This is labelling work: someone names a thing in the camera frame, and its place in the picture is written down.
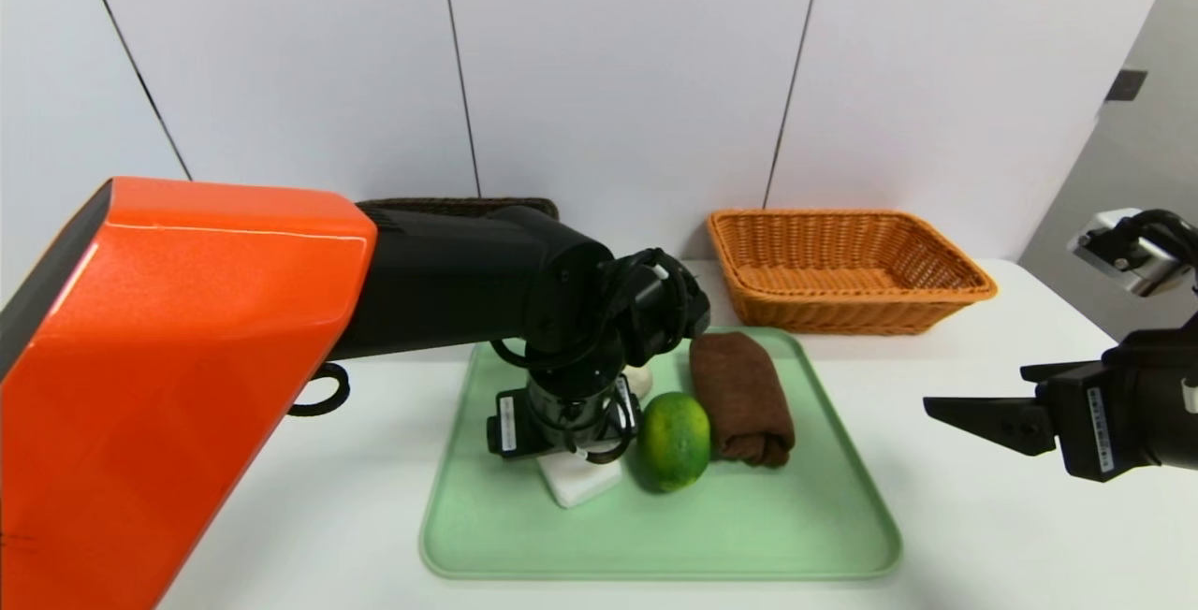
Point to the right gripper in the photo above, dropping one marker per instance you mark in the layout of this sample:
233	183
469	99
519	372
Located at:
1091	430

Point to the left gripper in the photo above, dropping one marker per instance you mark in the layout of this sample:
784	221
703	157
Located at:
511	425

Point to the white soap bar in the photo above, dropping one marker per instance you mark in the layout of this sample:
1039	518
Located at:
580	484

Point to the white round bun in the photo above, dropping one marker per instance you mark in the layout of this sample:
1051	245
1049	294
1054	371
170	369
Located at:
641	381

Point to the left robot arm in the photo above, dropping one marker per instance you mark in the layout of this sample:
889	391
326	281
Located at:
187	311

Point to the orange wicker basket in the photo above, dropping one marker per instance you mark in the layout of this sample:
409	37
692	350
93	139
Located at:
842	315

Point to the dark brown wicker basket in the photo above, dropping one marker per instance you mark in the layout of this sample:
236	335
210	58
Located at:
449	207

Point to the green lime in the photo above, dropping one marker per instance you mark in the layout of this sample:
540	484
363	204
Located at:
676	446

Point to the folded brown towel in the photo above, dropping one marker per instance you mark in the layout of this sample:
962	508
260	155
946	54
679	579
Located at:
741	395

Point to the light green plastic tray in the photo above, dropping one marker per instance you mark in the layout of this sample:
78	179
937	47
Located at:
749	526

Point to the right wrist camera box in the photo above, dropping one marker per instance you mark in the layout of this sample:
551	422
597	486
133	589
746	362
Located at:
1123	254

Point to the dark wall fixture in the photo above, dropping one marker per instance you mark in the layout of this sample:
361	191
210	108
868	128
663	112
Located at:
1125	85

